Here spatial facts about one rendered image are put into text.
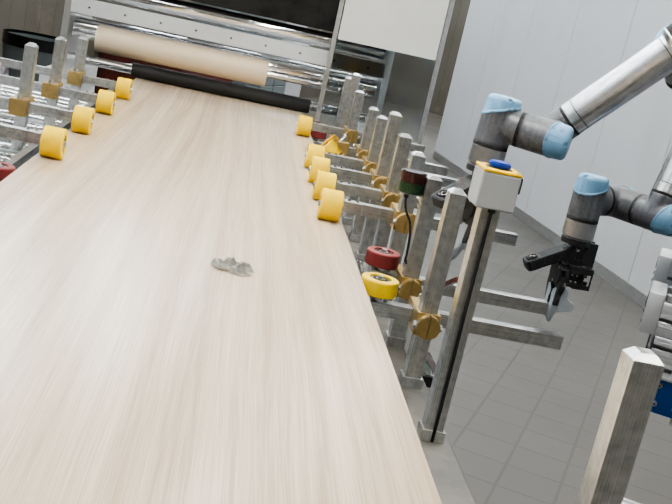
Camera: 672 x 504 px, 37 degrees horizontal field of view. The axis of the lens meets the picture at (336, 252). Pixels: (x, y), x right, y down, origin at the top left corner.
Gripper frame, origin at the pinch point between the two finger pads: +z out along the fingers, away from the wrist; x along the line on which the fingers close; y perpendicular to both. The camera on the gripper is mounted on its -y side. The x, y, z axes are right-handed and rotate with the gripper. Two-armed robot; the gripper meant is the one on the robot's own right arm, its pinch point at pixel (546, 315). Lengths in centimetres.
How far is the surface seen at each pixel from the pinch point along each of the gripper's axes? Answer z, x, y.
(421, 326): -1.7, -33.5, -37.1
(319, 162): -14, 72, -55
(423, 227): -16.5, -5.7, -35.7
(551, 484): 83, 86, 50
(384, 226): -5, 44, -36
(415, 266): -7.1, -5.7, -35.3
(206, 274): -7, -44, -82
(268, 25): -44, 254, -74
